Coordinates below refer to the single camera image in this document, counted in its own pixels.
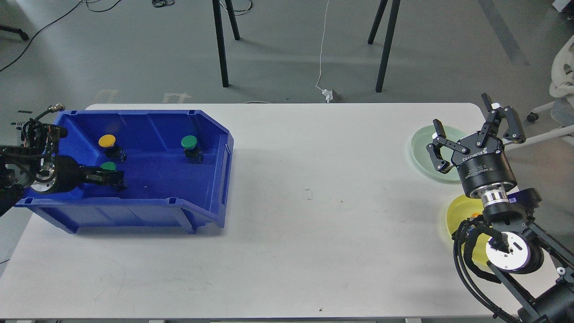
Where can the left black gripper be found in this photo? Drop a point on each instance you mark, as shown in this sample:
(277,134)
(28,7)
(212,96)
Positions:
(69,174)

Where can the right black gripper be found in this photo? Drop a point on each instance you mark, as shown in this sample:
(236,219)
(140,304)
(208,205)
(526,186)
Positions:
(485,163)

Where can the black stand legs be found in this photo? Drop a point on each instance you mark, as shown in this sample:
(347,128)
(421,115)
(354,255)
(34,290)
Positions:
(218,21)
(389,36)

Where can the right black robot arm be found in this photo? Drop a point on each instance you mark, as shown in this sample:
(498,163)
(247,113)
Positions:
(504,240)

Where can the blue plastic bin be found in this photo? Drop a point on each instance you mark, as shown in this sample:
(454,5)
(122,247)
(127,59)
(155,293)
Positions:
(163,188)

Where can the white office chair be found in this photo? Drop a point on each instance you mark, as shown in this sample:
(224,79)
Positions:
(562,90)

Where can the yellow plate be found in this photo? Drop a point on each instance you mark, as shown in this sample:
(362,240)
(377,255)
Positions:
(459,210)

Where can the black stand legs right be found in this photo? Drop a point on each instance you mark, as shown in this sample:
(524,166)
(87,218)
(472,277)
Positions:
(389,36)

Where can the black stand legs left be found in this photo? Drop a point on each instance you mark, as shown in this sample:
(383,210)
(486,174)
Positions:
(218,21)

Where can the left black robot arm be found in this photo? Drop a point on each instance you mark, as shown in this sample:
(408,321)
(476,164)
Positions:
(38,164)

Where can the pale green plate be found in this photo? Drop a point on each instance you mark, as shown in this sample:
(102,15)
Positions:
(418,144)

